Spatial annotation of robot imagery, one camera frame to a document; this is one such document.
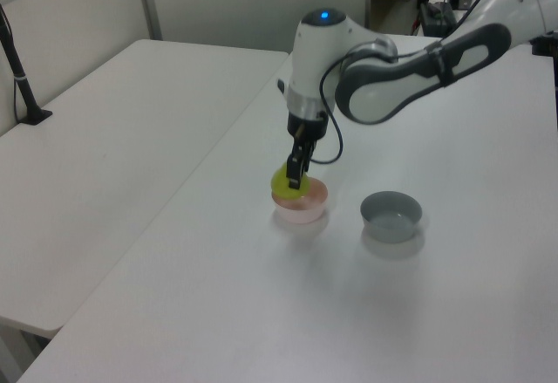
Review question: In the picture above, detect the pink bowl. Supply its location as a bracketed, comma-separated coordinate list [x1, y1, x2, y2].
[270, 177, 330, 226]

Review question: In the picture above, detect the black camera stand pole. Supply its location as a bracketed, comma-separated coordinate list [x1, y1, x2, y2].
[0, 3, 54, 126]

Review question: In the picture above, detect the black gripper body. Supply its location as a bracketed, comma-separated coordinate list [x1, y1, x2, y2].
[286, 111, 329, 142]

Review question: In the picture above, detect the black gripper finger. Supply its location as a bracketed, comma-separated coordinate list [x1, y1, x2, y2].
[285, 145, 307, 191]
[303, 138, 316, 174]

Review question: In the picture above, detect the black tool case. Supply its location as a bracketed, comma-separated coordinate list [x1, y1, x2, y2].
[419, 2, 457, 38]

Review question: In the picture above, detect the grey bowl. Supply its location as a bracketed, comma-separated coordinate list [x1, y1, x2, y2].
[359, 189, 424, 244]

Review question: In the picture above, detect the green pear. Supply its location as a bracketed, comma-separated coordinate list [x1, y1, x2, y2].
[269, 160, 312, 202]

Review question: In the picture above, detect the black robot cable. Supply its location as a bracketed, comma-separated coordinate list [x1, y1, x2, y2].
[310, 38, 442, 166]

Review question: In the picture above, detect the black clamp mount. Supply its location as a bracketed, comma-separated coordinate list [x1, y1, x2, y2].
[529, 30, 558, 58]

